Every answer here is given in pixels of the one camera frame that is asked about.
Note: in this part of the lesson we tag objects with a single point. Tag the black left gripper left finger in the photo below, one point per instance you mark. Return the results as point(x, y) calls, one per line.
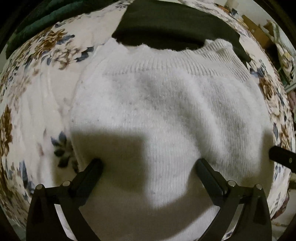
point(43, 222)

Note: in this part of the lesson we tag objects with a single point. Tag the dark green garment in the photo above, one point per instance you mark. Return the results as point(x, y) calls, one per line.
point(46, 14)

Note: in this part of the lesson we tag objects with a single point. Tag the white knit sweater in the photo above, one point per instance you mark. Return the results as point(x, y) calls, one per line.
point(149, 115)

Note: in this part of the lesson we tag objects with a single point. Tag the floral fleece blanket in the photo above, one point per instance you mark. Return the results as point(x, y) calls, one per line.
point(38, 85)

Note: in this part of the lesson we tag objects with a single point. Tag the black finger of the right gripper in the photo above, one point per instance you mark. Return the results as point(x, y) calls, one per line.
point(283, 157)

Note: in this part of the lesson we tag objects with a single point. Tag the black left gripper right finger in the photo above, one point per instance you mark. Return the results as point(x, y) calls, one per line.
point(254, 222)

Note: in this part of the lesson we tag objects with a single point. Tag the black folded garment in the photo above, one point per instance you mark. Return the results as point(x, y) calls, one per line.
point(164, 25)

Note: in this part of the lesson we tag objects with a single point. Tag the cardboard boxes clutter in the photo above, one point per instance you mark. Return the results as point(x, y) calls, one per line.
point(278, 48)

